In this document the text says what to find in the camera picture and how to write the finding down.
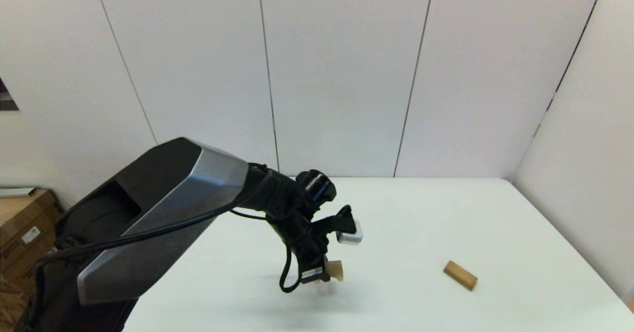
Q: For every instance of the arched wooden building block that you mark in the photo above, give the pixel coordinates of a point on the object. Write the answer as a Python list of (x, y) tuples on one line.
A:
[(336, 270)]

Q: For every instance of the flat white item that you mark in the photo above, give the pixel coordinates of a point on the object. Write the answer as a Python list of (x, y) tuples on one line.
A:
[(15, 192)]

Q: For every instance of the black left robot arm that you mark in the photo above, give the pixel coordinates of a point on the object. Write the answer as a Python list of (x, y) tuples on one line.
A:
[(163, 193)]

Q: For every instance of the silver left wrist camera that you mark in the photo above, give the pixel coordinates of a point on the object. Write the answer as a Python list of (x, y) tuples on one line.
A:
[(349, 235)]

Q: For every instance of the rectangular wooden building block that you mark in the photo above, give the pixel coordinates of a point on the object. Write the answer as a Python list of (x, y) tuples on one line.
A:
[(460, 275)]

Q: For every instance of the tan object beside table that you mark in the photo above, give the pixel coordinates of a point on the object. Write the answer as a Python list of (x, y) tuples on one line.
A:
[(630, 305)]

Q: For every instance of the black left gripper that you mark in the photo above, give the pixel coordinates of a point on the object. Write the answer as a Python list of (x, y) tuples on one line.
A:
[(309, 248)]

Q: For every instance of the small plain cardboard box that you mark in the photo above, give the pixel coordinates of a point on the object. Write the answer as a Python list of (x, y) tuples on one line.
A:
[(10, 302)]

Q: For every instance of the stacked cardboard boxes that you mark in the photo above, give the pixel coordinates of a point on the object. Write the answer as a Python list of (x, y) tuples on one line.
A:
[(25, 228)]

